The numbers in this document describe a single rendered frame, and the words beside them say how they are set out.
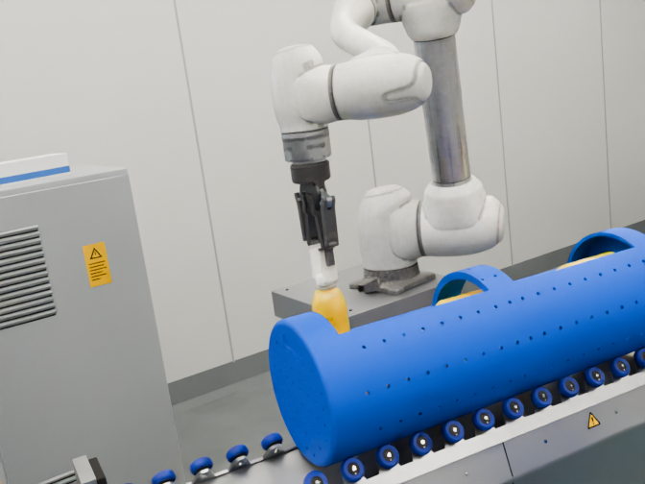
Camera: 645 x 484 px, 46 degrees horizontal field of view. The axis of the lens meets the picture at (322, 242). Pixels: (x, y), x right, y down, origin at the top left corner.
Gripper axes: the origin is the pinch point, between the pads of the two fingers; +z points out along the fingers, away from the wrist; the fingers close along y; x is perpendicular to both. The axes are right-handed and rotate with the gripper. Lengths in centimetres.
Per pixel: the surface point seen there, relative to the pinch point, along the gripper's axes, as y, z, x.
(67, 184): -131, -12, -28
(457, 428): 16.0, 34.4, 16.1
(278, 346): -0.9, 14.0, -11.4
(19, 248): -126, 5, -47
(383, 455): 15.9, 34.1, -0.6
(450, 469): 17.3, 41.2, 12.8
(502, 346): 19.3, 19.3, 26.2
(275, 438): -3.1, 33.4, -14.2
